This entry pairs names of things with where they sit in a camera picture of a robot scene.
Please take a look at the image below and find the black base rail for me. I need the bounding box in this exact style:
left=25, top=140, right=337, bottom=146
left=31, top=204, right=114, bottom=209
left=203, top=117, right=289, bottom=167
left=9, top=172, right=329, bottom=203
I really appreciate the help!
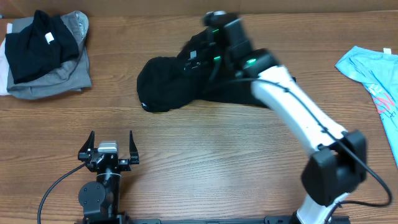
left=74, top=214, right=352, bottom=224

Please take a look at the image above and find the folded white shirt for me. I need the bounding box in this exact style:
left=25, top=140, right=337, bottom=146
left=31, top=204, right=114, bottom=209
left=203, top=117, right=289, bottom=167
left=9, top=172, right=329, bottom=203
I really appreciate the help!
left=0, top=39, right=9, bottom=96

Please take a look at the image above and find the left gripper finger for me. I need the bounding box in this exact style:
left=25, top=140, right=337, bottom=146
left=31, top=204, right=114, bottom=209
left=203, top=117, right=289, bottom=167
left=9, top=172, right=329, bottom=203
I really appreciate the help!
left=79, top=131, right=95, bottom=154
left=129, top=131, right=139, bottom=159

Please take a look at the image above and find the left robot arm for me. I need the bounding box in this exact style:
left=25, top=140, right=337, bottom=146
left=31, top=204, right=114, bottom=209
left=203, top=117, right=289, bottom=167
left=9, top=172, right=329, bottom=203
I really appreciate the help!
left=78, top=131, right=139, bottom=223

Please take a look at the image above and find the black t-shirt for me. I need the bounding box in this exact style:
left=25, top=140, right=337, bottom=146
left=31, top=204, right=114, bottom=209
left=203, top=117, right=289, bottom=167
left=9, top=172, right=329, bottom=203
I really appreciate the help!
left=137, top=35, right=266, bottom=113

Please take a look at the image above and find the folded black shirt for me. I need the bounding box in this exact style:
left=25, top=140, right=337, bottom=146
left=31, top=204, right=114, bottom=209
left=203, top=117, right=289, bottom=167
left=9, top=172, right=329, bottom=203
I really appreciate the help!
left=5, top=10, right=80, bottom=84

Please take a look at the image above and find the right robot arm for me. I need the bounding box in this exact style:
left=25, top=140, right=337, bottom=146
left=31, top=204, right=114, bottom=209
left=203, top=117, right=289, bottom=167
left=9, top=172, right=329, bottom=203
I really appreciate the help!
left=183, top=19, right=370, bottom=223

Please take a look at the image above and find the folded grey shirt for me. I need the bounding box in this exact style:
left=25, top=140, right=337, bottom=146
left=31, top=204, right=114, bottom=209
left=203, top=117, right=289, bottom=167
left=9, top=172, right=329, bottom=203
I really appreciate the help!
left=6, top=11, right=92, bottom=100

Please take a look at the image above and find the light blue t-shirt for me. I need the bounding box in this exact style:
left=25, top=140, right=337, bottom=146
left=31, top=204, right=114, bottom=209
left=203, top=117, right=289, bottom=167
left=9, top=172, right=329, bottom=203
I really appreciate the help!
left=335, top=46, right=397, bottom=160

